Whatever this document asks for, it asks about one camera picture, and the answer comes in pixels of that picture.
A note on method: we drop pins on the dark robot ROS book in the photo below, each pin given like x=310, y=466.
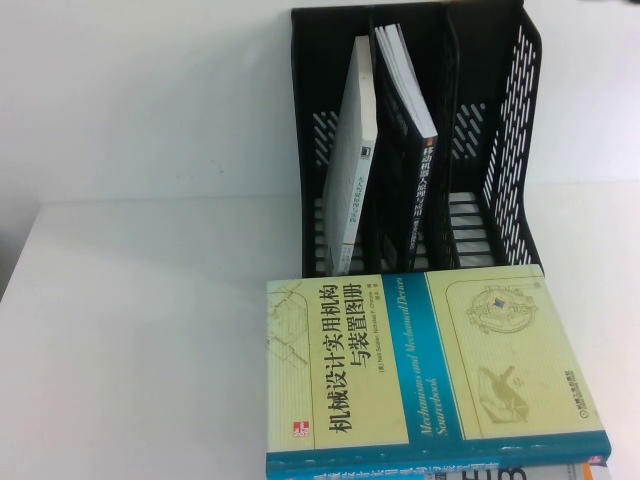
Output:
x=422, y=200

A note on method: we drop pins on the white paperback book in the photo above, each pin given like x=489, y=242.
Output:
x=350, y=165

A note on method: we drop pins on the black plastic book stand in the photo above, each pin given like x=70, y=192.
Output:
x=306, y=150

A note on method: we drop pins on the yellow-green teal hardcover book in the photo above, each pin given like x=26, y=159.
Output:
x=350, y=350

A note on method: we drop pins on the white book with dark print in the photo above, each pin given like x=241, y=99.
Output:
x=545, y=474

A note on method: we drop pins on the orange and white book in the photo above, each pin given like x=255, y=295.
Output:
x=575, y=472

